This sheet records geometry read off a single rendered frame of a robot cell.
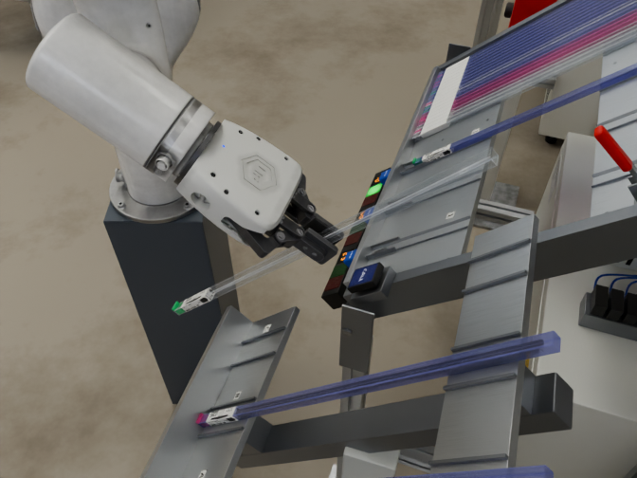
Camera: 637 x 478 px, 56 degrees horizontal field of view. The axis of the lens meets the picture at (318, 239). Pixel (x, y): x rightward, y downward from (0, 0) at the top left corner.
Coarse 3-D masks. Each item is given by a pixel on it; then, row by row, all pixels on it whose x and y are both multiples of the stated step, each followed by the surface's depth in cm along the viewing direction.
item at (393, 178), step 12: (432, 72) 135; (432, 84) 132; (420, 108) 126; (408, 132) 121; (408, 144) 118; (396, 156) 116; (408, 156) 117; (396, 168) 113; (396, 180) 112; (384, 192) 109; (372, 228) 103; (372, 240) 102; (360, 252) 99; (360, 264) 98; (348, 276) 96
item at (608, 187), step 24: (624, 48) 93; (600, 96) 88; (624, 96) 85; (600, 120) 84; (624, 120) 81; (600, 144) 80; (624, 144) 77; (600, 168) 77; (600, 192) 74; (624, 192) 71
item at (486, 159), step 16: (464, 160) 51; (480, 160) 49; (496, 160) 49; (432, 176) 54; (448, 176) 52; (464, 176) 51; (416, 192) 54; (432, 192) 53; (384, 208) 57; (400, 208) 56; (352, 224) 59; (368, 224) 59; (336, 240) 62; (272, 256) 69; (288, 256) 66; (240, 272) 73; (256, 272) 70; (224, 288) 75
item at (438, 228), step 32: (448, 128) 115; (480, 128) 106; (448, 160) 106; (448, 192) 98; (480, 192) 93; (384, 224) 105; (416, 224) 98; (448, 224) 91; (384, 256) 97; (416, 256) 91; (448, 256) 85
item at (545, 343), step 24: (552, 336) 46; (432, 360) 55; (456, 360) 52; (480, 360) 50; (504, 360) 49; (336, 384) 63; (360, 384) 60; (384, 384) 58; (240, 408) 74; (264, 408) 70; (288, 408) 68
